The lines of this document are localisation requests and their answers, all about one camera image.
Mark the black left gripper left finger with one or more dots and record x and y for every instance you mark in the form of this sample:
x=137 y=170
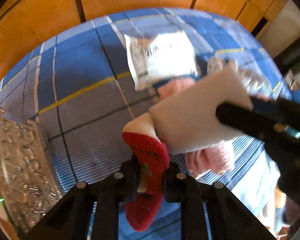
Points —
x=90 y=209

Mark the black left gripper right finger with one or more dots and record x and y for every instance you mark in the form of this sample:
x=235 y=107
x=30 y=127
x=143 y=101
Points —
x=209 y=211

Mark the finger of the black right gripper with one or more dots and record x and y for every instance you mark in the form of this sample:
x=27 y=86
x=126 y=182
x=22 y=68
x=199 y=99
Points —
x=264 y=122

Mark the pink dishcloth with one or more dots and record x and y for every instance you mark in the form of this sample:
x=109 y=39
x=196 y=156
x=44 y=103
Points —
x=217 y=159

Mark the white towel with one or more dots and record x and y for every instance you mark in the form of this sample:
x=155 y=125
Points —
x=187 y=121

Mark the red christmas sock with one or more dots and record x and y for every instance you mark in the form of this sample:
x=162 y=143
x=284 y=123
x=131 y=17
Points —
x=153 y=158

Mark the white plush angel toy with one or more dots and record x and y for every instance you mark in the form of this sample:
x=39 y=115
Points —
x=252 y=80

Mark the white wet wipes packet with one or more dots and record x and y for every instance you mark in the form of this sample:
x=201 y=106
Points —
x=151 y=60

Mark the blue plaid bedsheet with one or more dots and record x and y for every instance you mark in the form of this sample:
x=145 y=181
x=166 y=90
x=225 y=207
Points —
x=78 y=86

